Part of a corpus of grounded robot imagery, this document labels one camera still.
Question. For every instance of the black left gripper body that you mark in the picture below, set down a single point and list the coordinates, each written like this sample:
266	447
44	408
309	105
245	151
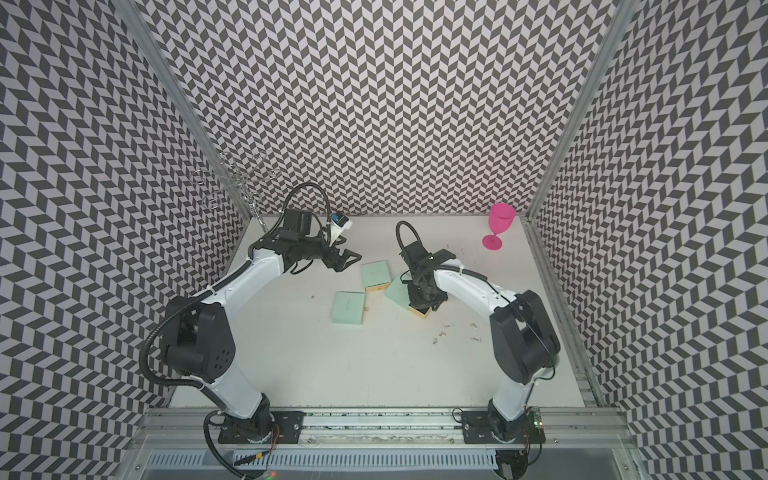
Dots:
314	249

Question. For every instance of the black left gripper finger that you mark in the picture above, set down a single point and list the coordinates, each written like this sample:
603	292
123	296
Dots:
328	260
346	256

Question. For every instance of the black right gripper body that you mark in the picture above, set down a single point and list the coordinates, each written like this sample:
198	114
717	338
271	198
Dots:
421	298

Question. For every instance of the mint drawer-style jewelry box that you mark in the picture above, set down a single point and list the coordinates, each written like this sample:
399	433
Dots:
397	292

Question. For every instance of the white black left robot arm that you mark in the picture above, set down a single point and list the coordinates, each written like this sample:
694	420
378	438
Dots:
198	343

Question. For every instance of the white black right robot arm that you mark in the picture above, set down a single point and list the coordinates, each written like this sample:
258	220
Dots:
525	345

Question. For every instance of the mint box back middle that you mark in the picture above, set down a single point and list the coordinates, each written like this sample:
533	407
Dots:
376	276

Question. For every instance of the mint box front left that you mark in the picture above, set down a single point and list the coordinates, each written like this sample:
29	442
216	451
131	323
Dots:
348	308

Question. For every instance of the small earring front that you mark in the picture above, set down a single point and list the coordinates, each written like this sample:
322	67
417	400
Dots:
442	333

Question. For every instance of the pink plastic wine glass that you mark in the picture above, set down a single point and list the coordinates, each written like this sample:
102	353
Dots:
501	217

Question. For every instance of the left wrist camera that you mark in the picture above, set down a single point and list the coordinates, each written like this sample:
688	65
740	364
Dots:
339	223

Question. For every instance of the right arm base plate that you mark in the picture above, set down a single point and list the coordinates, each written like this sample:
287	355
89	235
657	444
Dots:
501	429

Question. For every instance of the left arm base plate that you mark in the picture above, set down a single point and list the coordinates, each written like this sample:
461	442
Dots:
261	427

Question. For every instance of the aluminium front rail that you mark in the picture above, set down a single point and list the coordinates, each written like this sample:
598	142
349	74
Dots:
434	443

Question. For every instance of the aluminium left corner post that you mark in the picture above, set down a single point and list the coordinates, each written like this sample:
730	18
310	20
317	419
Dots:
138	28

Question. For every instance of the aluminium corner post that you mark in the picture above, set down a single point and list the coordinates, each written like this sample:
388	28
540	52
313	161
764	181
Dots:
607	48
138	28

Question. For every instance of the aluminium right corner post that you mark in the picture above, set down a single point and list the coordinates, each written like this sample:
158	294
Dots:
607	48

